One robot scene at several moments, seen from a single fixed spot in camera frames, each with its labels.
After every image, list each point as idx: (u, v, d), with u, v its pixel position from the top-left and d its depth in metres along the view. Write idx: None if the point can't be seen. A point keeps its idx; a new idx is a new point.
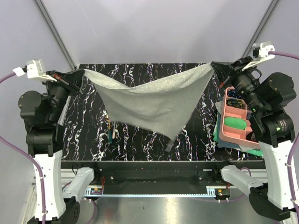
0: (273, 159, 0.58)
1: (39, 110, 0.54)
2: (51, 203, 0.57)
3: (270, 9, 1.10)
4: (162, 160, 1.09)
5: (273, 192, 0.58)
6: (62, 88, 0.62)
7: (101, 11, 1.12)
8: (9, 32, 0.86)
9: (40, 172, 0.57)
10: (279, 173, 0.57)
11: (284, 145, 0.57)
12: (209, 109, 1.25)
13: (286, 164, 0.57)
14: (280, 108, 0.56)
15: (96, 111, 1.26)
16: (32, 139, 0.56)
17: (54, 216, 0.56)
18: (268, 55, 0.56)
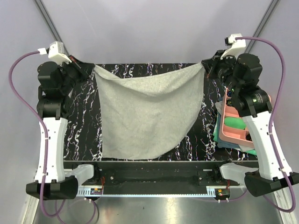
0: (256, 131, 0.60)
1: (53, 76, 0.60)
2: (52, 166, 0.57)
3: (270, 9, 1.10)
4: (162, 160, 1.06)
5: (263, 166, 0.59)
6: (74, 70, 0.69)
7: (101, 11, 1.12)
8: (8, 31, 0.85)
9: (46, 132, 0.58)
10: (264, 144, 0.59)
11: (264, 115, 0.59)
12: (209, 109, 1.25)
13: (268, 134, 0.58)
14: (254, 82, 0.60)
15: (96, 111, 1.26)
16: (42, 106, 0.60)
17: (53, 179, 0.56)
18: (237, 42, 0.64)
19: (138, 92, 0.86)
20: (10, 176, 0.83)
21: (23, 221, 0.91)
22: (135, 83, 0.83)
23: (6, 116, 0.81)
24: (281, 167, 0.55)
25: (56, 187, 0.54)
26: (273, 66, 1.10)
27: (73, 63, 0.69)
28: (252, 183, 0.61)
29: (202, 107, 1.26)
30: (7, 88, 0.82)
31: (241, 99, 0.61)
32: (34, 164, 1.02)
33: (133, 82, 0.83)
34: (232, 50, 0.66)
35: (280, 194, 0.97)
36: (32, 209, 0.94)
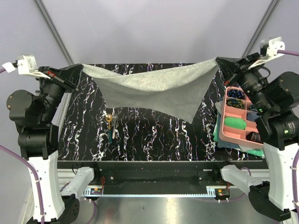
0: (278, 161, 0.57)
1: (29, 112, 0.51)
2: (48, 205, 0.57)
3: (270, 9, 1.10)
4: (162, 160, 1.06)
5: (274, 192, 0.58)
6: (56, 86, 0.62)
7: (101, 11, 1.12)
8: (8, 32, 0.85)
9: (36, 175, 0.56)
10: (283, 176, 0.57)
11: (290, 148, 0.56)
12: (209, 109, 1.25)
13: (291, 167, 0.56)
14: (289, 109, 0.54)
15: (96, 111, 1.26)
16: (24, 142, 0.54)
17: (53, 218, 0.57)
18: (276, 53, 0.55)
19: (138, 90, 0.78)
20: (9, 177, 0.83)
21: (23, 221, 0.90)
22: (136, 80, 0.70)
23: None
24: (296, 201, 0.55)
25: None
26: None
27: (53, 79, 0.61)
28: (259, 201, 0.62)
29: (202, 107, 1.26)
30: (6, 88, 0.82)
31: (270, 126, 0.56)
32: None
33: (132, 80, 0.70)
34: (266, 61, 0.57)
35: None
36: (31, 209, 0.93)
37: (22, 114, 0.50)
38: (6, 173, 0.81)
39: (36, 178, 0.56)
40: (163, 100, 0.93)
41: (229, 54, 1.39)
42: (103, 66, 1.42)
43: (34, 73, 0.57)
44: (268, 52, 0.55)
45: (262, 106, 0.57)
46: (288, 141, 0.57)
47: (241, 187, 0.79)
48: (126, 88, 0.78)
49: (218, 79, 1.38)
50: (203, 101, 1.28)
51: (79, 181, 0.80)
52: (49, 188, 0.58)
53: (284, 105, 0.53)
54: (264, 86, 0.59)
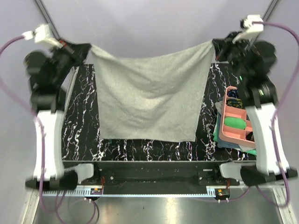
0: (258, 123, 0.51)
1: (44, 69, 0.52)
2: (51, 161, 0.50)
3: (274, 3, 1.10)
4: (162, 160, 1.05)
5: (260, 159, 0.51)
6: (67, 56, 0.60)
7: (101, 10, 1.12)
8: (9, 31, 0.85)
9: (42, 127, 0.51)
10: (264, 138, 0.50)
11: (266, 109, 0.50)
12: (209, 109, 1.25)
13: (271, 127, 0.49)
14: (265, 73, 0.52)
15: (96, 111, 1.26)
16: (35, 100, 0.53)
17: (53, 175, 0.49)
18: (254, 26, 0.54)
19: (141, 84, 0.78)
20: (9, 177, 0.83)
21: (23, 221, 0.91)
22: (137, 65, 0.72)
23: (5, 116, 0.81)
24: (279, 161, 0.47)
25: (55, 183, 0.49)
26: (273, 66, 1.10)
27: (64, 48, 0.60)
28: (250, 177, 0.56)
29: (202, 107, 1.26)
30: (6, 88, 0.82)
31: (246, 88, 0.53)
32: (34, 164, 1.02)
33: (134, 63, 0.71)
34: (247, 35, 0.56)
35: (280, 194, 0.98)
36: (32, 209, 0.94)
37: (37, 69, 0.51)
38: (7, 173, 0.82)
39: (41, 131, 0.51)
40: (164, 115, 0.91)
41: None
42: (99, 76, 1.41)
43: (49, 40, 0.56)
44: (246, 23, 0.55)
45: (240, 73, 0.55)
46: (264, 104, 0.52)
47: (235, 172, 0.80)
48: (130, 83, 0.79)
49: (218, 79, 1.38)
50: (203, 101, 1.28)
51: (80, 169, 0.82)
52: (53, 147, 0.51)
53: (258, 69, 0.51)
54: (245, 54, 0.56)
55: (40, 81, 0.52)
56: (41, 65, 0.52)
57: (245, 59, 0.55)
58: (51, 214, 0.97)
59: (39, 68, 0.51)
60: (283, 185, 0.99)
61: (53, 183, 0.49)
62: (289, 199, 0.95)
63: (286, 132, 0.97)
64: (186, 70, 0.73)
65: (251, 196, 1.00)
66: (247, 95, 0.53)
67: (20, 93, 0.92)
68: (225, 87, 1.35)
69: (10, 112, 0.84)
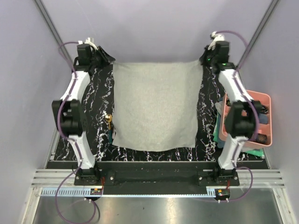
0: (225, 80, 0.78)
1: (81, 51, 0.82)
2: (74, 93, 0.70)
3: (269, 10, 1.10)
4: (162, 160, 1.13)
5: (231, 97, 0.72)
6: (100, 56, 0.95)
7: (101, 11, 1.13)
8: (11, 32, 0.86)
9: (75, 75, 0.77)
10: (231, 84, 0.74)
11: (228, 70, 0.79)
12: (209, 109, 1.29)
13: (232, 78, 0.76)
14: (227, 54, 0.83)
15: (96, 111, 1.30)
16: (75, 66, 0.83)
17: (74, 98, 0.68)
18: (219, 37, 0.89)
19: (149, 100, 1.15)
20: (10, 176, 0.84)
21: (23, 221, 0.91)
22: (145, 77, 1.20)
23: (6, 116, 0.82)
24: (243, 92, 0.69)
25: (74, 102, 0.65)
26: (271, 67, 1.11)
27: (99, 52, 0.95)
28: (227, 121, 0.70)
29: (202, 107, 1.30)
30: (7, 89, 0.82)
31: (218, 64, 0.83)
32: (34, 164, 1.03)
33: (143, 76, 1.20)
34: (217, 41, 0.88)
35: (281, 195, 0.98)
36: (32, 209, 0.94)
37: (83, 48, 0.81)
38: (8, 173, 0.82)
39: (75, 76, 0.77)
40: (162, 118, 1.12)
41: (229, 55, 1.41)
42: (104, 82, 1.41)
43: (91, 45, 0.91)
44: (213, 35, 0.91)
45: (214, 60, 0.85)
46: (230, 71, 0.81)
47: (231, 148, 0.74)
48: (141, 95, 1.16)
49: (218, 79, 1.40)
50: (203, 101, 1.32)
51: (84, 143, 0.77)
52: (78, 87, 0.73)
53: (220, 52, 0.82)
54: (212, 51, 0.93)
55: (82, 57, 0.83)
56: (86, 46, 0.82)
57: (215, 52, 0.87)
58: (50, 215, 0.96)
59: (84, 47, 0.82)
60: (283, 186, 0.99)
61: (73, 103, 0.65)
62: (290, 199, 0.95)
63: (285, 132, 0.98)
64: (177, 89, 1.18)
65: (251, 196, 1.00)
66: (217, 66, 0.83)
67: (21, 93, 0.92)
68: None
69: (10, 113, 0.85)
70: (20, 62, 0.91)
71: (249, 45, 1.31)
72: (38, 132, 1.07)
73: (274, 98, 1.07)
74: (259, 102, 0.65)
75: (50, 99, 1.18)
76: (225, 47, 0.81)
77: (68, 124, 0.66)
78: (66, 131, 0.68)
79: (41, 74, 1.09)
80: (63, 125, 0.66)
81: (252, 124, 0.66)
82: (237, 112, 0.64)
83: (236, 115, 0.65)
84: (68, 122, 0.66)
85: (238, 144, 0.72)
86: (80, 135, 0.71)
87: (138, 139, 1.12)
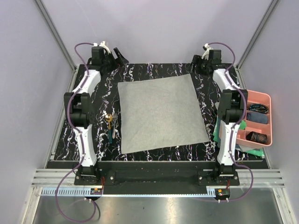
0: (219, 77, 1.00)
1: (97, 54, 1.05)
2: (85, 87, 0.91)
3: (269, 10, 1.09)
4: (162, 160, 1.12)
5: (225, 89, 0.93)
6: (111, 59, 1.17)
7: (102, 11, 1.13)
8: (10, 31, 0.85)
9: (88, 73, 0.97)
10: (224, 78, 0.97)
11: (221, 70, 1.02)
12: (209, 109, 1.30)
13: (224, 74, 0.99)
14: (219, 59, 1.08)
15: (96, 111, 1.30)
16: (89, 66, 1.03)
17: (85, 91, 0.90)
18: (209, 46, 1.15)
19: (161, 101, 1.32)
20: (10, 176, 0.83)
21: (23, 221, 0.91)
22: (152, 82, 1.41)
23: (5, 117, 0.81)
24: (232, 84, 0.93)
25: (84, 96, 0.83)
26: (271, 67, 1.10)
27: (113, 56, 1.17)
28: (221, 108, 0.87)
29: (202, 107, 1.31)
30: (7, 89, 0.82)
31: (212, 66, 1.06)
32: (34, 164, 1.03)
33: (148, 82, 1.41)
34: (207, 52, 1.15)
35: (281, 194, 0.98)
36: (32, 209, 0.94)
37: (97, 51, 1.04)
38: (7, 173, 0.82)
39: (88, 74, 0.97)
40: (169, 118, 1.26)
41: (229, 55, 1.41)
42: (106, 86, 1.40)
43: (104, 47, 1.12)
44: (205, 46, 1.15)
45: (209, 63, 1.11)
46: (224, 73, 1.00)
47: (227, 136, 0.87)
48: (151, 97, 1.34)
49: None
50: (203, 101, 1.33)
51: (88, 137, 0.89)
52: (88, 83, 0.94)
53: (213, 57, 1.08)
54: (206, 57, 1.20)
55: (96, 58, 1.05)
56: (98, 48, 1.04)
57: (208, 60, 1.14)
58: (50, 214, 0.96)
59: (97, 49, 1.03)
60: (283, 186, 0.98)
61: (83, 95, 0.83)
62: (290, 199, 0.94)
63: (285, 132, 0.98)
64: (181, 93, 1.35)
65: (251, 196, 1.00)
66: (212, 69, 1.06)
67: (21, 93, 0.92)
68: None
69: (10, 113, 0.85)
70: (20, 62, 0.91)
71: (249, 44, 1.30)
72: (38, 132, 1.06)
73: (274, 98, 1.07)
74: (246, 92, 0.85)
75: (49, 99, 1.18)
76: (217, 53, 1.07)
77: (77, 115, 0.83)
78: (74, 122, 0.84)
79: (41, 73, 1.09)
80: (72, 115, 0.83)
81: (240, 110, 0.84)
82: (230, 97, 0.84)
83: (228, 99, 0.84)
84: (77, 113, 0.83)
85: (232, 131, 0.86)
86: (85, 127, 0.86)
87: (146, 138, 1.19)
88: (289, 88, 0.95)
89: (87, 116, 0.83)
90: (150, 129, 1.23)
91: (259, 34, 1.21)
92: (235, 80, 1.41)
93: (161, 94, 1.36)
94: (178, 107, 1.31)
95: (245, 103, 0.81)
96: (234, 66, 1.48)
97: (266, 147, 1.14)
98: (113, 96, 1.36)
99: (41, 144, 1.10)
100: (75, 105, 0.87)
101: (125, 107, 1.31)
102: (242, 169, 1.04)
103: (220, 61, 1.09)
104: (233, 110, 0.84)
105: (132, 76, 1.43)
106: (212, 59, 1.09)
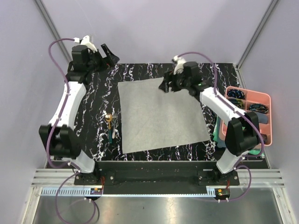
0: (210, 101, 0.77)
1: (80, 56, 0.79)
2: (66, 115, 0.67)
3: (270, 9, 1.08)
4: (162, 160, 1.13)
5: (225, 120, 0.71)
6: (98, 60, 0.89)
7: (101, 11, 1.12)
8: (10, 32, 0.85)
9: (68, 90, 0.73)
10: (218, 103, 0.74)
11: (208, 90, 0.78)
12: (209, 109, 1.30)
13: (215, 95, 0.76)
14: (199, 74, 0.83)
15: (96, 111, 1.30)
16: (70, 74, 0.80)
17: (65, 123, 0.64)
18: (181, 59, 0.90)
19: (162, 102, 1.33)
20: (9, 176, 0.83)
21: (23, 220, 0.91)
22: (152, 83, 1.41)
23: (5, 117, 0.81)
24: (234, 109, 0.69)
25: (64, 130, 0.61)
26: (271, 67, 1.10)
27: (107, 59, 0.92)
28: (232, 139, 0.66)
29: (202, 107, 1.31)
30: (6, 89, 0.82)
31: (195, 86, 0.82)
32: (33, 164, 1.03)
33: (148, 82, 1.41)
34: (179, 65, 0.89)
35: (281, 194, 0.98)
36: (32, 209, 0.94)
37: (79, 52, 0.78)
38: (7, 174, 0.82)
39: (67, 91, 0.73)
40: (170, 118, 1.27)
41: (229, 54, 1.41)
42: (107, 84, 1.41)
43: (89, 45, 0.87)
44: (175, 59, 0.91)
45: (188, 83, 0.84)
46: (214, 94, 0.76)
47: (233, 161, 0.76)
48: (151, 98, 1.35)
49: (218, 79, 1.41)
50: None
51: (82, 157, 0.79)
52: (70, 106, 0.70)
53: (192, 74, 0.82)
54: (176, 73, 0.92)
55: (78, 62, 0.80)
56: (81, 50, 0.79)
57: (183, 75, 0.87)
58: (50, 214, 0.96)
59: (79, 51, 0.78)
60: (283, 186, 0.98)
61: (63, 129, 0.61)
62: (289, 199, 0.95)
63: (285, 132, 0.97)
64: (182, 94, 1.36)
65: (251, 196, 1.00)
66: (199, 90, 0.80)
67: (20, 93, 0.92)
68: (225, 87, 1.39)
69: (10, 113, 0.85)
70: (19, 62, 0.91)
71: (249, 44, 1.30)
72: (38, 132, 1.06)
73: (275, 98, 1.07)
74: (255, 115, 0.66)
75: (49, 99, 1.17)
76: (195, 67, 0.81)
77: (59, 149, 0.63)
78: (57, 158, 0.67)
79: (41, 74, 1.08)
80: (52, 151, 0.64)
81: (255, 136, 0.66)
82: (239, 129, 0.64)
83: (238, 132, 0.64)
84: (59, 146, 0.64)
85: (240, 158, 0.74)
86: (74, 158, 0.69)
87: (147, 138, 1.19)
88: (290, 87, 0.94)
89: (72, 152, 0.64)
90: (150, 129, 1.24)
91: (259, 34, 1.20)
92: (235, 80, 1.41)
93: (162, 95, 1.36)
94: (178, 107, 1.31)
95: (258, 132, 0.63)
96: (234, 65, 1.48)
97: (266, 147, 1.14)
98: (113, 96, 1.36)
99: (41, 144, 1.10)
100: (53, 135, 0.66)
101: (126, 108, 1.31)
102: (241, 169, 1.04)
103: (200, 76, 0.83)
104: (245, 142, 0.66)
105: (132, 76, 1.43)
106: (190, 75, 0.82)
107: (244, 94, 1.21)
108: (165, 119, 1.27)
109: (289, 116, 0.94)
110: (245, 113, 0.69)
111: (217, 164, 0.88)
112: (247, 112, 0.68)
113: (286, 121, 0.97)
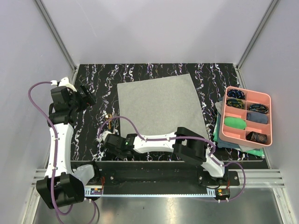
0: (146, 148, 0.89)
1: (63, 95, 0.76)
2: (61, 161, 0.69)
3: (270, 9, 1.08)
4: (162, 160, 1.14)
5: (170, 150, 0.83)
6: (79, 97, 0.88)
7: (101, 11, 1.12)
8: (9, 32, 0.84)
9: (56, 134, 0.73)
10: (154, 144, 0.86)
11: (137, 140, 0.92)
12: (209, 109, 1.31)
13: (145, 140, 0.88)
14: (118, 138, 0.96)
15: (96, 111, 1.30)
16: (53, 115, 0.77)
17: (62, 171, 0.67)
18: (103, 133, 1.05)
19: (162, 102, 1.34)
20: (9, 177, 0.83)
21: (23, 221, 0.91)
22: (151, 83, 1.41)
23: (5, 117, 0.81)
24: (166, 139, 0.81)
25: (64, 179, 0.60)
26: (272, 67, 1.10)
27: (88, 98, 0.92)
28: (187, 158, 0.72)
29: (202, 107, 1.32)
30: (7, 88, 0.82)
31: (125, 147, 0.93)
32: (34, 164, 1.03)
33: (146, 82, 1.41)
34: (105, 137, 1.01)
35: (281, 195, 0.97)
36: (32, 209, 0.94)
37: (59, 93, 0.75)
38: (7, 173, 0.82)
39: (56, 136, 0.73)
40: (169, 118, 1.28)
41: (229, 55, 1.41)
42: (107, 85, 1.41)
43: (69, 87, 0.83)
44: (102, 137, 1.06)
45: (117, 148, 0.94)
46: (143, 138, 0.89)
47: (213, 163, 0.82)
48: (151, 99, 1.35)
49: (218, 79, 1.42)
50: (203, 101, 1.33)
51: (80, 174, 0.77)
52: (63, 151, 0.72)
53: (112, 143, 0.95)
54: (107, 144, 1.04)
55: (59, 101, 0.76)
56: (61, 89, 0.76)
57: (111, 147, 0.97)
58: (51, 214, 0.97)
59: (59, 90, 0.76)
60: (283, 186, 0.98)
61: (63, 178, 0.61)
62: (290, 199, 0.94)
63: (285, 132, 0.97)
64: (182, 94, 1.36)
65: (251, 196, 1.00)
66: (131, 148, 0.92)
67: (20, 93, 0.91)
68: (225, 87, 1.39)
69: (10, 113, 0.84)
70: (19, 62, 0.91)
71: (249, 44, 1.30)
72: (37, 132, 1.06)
73: (274, 98, 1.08)
74: (181, 129, 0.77)
75: (49, 99, 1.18)
76: (112, 138, 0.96)
77: (63, 198, 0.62)
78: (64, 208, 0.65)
79: (40, 74, 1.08)
80: (58, 201, 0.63)
81: (196, 142, 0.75)
82: (184, 148, 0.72)
83: (187, 151, 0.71)
84: (62, 195, 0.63)
85: (211, 157, 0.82)
86: (82, 199, 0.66)
87: None
88: (290, 87, 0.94)
89: (76, 197, 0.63)
90: (149, 129, 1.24)
91: (260, 34, 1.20)
92: (235, 80, 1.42)
93: (161, 96, 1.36)
94: (177, 107, 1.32)
95: (198, 137, 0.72)
96: (234, 66, 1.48)
97: (266, 147, 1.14)
98: (113, 96, 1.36)
99: (41, 144, 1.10)
100: (55, 185, 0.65)
101: (125, 108, 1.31)
102: (236, 169, 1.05)
103: (120, 137, 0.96)
104: (198, 150, 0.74)
105: (132, 76, 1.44)
106: (115, 145, 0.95)
107: (244, 94, 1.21)
108: (165, 120, 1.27)
109: (289, 116, 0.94)
110: (175, 134, 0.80)
111: (214, 176, 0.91)
112: (175, 132, 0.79)
113: (286, 122, 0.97)
